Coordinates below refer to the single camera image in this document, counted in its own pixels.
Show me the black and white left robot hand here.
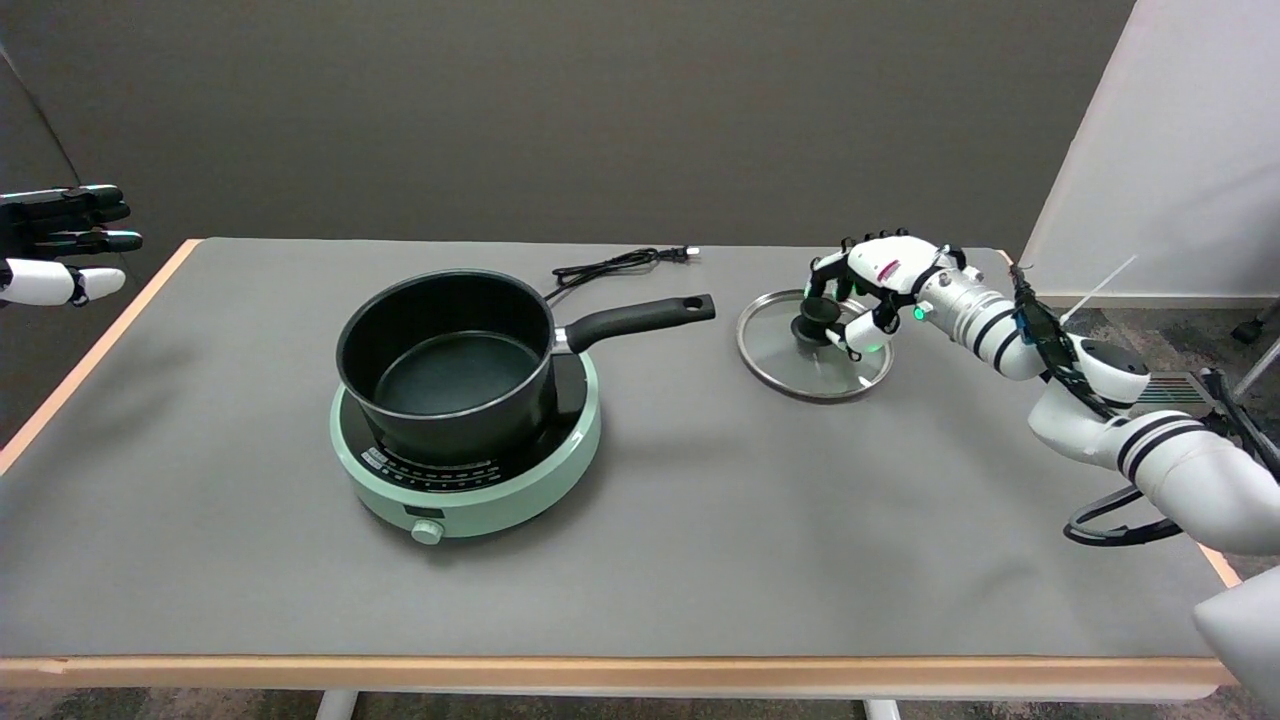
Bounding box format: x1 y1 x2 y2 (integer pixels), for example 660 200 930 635
0 185 144 308

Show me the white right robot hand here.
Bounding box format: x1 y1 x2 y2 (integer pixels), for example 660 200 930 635
805 228 967 362

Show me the glass pot lid black knob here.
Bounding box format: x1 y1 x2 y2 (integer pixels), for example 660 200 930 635
736 289 894 404

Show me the grey table mat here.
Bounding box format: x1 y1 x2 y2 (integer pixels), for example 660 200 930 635
0 238 1263 658

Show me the metal floor vent grille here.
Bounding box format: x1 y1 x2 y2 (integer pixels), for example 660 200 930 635
1140 372 1216 407

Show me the chair base with black casters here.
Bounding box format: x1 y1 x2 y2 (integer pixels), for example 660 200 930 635
1230 300 1280 401

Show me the mint green induction cooker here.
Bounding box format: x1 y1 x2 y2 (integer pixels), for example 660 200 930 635
329 350 603 546

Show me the black cable harness blue connector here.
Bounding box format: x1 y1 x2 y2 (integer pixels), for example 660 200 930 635
1008 265 1141 421

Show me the black power cord with plug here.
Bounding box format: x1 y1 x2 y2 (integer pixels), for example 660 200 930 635
545 246 701 301

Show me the black looping robot cable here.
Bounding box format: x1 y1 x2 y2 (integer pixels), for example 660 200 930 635
1062 485 1186 547

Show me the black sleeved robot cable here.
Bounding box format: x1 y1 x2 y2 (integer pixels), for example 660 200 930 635
1200 368 1280 481

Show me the black saucepan with long handle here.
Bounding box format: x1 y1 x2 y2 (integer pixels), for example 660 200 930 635
336 268 717 466

